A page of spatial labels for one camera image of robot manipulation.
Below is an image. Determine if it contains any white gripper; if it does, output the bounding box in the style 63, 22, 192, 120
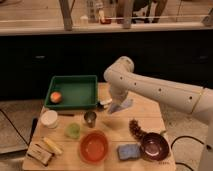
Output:
109, 86, 128, 104

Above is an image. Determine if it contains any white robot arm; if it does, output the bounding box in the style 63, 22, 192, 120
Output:
104, 56, 213, 171

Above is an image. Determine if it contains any metal cup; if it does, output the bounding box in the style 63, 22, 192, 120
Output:
84, 111, 97, 128

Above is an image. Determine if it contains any green small cup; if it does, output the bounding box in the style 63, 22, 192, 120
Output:
65, 123, 80, 139

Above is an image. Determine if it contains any white cup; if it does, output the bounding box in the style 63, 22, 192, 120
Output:
41, 110, 58, 129

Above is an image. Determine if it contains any white black marker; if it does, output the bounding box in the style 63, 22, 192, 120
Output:
98, 99, 112, 109

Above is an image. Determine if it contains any brown pine cone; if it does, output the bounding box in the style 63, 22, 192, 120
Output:
129, 119, 145, 140

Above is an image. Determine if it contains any green plastic tray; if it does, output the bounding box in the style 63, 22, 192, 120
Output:
44, 75, 98, 110

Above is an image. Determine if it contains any orange plastic bowl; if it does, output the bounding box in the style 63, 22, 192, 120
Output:
78, 130, 109, 165

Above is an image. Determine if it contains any blue sponge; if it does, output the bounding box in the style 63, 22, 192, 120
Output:
117, 144, 141, 160

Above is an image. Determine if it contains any orange peach fruit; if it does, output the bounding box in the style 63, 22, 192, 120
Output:
50, 91, 62, 103

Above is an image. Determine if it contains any dark purple bowl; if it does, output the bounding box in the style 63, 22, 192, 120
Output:
140, 132, 169, 161

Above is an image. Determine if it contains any yellow banana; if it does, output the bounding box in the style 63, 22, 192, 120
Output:
43, 137, 62, 155

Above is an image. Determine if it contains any wooden block toy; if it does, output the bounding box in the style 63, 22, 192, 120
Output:
27, 144, 53, 166

